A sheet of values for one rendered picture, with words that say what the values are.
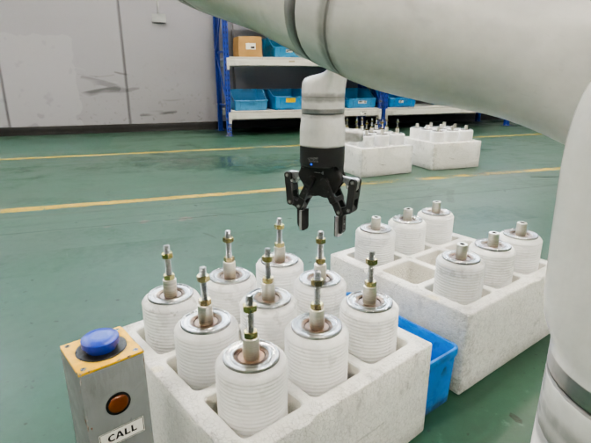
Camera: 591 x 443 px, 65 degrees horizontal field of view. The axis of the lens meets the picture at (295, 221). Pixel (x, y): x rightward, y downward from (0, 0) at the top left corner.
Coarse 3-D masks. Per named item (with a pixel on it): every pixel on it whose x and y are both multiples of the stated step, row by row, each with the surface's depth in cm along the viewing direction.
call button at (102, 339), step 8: (104, 328) 53; (88, 336) 51; (96, 336) 51; (104, 336) 51; (112, 336) 51; (88, 344) 50; (96, 344) 50; (104, 344) 50; (112, 344) 50; (88, 352) 50; (96, 352) 50; (104, 352) 50
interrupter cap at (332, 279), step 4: (304, 272) 86; (308, 272) 86; (312, 272) 86; (328, 272) 86; (332, 272) 86; (336, 272) 86; (300, 276) 84; (304, 276) 85; (308, 276) 85; (312, 276) 85; (328, 276) 85; (332, 276) 85; (336, 276) 85; (300, 280) 83; (304, 280) 83; (308, 280) 83; (328, 280) 83; (332, 280) 83; (336, 280) 83; (304, 284) 82; (308, 284) 81; (324, 284) 81; (328, 284) 81; (332, 284) 81; (336, 284) 82
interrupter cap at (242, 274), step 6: (216, 270) 87; (222, 270) 87; (240, 270) 87; (246, 270) 87; (210, 276) 84; (216, 276) 85; (222, 276) 85; (240, 276) 85; (246, 276) 85; (216, 282) 82; (222, 282) 82; (228, 282) 82; (234, 282) 82; (240, 282) 83
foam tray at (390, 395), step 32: (416, 352) 74; (160, 384) 68; (288, 384) 66; (352, 384) 66; (384, 384) 70; (416, 384) 76; (160, 416) 71; (192, 416) 61; (288, 416) 60; (320, 416) 61; (352, 416) 66; (384, 416) 72; (416, 416) 79
